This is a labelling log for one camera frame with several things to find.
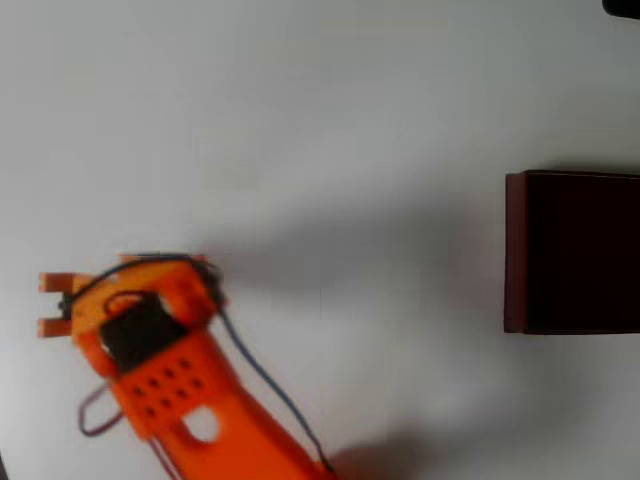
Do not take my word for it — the dark red open box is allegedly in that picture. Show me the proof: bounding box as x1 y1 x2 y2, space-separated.
503 169 640 337

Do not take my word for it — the thin red servo wire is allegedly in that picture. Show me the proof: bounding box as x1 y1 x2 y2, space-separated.
78 383 126 437

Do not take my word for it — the blue black cable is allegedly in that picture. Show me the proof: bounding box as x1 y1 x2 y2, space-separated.
69 252 337 474

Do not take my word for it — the black object at frame corner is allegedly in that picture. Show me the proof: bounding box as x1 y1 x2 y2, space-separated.
601 0 640 19

